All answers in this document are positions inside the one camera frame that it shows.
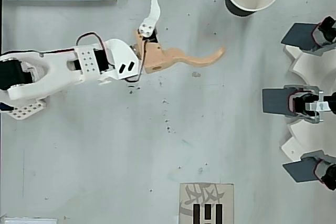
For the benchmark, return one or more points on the white perforated base plate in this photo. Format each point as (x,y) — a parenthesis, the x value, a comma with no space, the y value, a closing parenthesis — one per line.
(26,110)

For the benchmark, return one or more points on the white round device base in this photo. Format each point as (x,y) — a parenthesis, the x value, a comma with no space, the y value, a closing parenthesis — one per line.
(315,72)

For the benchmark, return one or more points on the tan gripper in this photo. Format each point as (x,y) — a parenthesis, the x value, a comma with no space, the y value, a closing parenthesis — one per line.
(155,60)

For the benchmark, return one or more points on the white flat box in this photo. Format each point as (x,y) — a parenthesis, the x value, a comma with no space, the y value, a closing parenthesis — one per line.
(26,221)

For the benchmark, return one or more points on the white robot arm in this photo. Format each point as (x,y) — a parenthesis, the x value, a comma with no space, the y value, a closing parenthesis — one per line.
(60,72)

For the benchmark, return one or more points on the grey printed card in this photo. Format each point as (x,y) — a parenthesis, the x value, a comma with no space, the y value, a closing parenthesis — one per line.
(189,208)

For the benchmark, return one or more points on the dark paddle servo module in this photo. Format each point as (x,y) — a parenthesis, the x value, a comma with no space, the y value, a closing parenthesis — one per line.
(299,171)
(296,35)
(274,100)

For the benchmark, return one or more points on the blue base clamp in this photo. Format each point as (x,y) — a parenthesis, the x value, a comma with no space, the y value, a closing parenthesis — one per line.
(5,107)

